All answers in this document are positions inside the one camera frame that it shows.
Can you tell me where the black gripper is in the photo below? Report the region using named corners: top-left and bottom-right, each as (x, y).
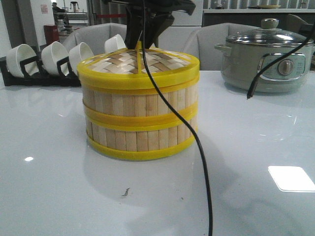
top-left (103, 0), bottom-right (196, 49)

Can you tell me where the woven bamboo steamer lid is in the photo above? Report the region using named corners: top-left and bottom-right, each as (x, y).
top-left (77, 46), bottom-right (199, 94)

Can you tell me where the bamboo steamer drawer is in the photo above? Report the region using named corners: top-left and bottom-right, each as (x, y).
top-left (83, 81), bottom-right (198, 127)
top-left (86, 116), bottom-right (195, 161)

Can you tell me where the white cabinet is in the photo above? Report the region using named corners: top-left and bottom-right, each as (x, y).
top-left (158, 0), bottom-right (203, 52)

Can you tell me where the white bowl right end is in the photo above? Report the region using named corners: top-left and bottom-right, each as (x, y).
top-left (104, 34), bottom-right (126, 53)

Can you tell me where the grey chair left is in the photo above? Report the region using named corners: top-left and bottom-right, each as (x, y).
top-left (62, 23), bottom-right (126, 57)

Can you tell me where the grey chair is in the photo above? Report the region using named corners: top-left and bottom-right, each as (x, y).
top-left (181, 23), bottom-right (256, 71)
top-left (62, 23), bottom-right (126, 57)

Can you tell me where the grey chair right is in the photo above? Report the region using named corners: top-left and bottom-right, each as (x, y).
top-left (181, 23), bottom-right (256, 71)

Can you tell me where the white bowl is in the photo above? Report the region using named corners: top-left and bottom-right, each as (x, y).
top-left (69, 42), bottom-right (94, 75)
top-left (6, 44), bottom-right (36, 78)
top-left (41, 41), bottom-right (69, 76)

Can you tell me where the red fire extinguisher box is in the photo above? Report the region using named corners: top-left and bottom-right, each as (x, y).
top-left (43, 25), bottom-right (60, 45)

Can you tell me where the green electric cooking pot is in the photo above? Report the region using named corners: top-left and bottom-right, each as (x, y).
top-left (215, 42), bottom-right (315, 93)

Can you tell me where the dark counter with shelf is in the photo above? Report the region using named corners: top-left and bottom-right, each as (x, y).
top-left (202, 8), bottom-right (315, 29)

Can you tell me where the black bowl rack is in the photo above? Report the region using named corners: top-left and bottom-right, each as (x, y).
top-left (0, 56), bottom-right (81, 87)

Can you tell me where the glass pot lid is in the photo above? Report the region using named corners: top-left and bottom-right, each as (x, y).
top-left (226, 18), bottom-right (306, 47)

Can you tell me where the white bowl far left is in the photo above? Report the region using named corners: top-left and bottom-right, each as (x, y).
top-left (6, 44), bottom-right (36, 78)

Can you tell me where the black cable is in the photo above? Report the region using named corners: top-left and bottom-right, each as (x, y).
top-left (138, 0), bottom-right (213, 236)

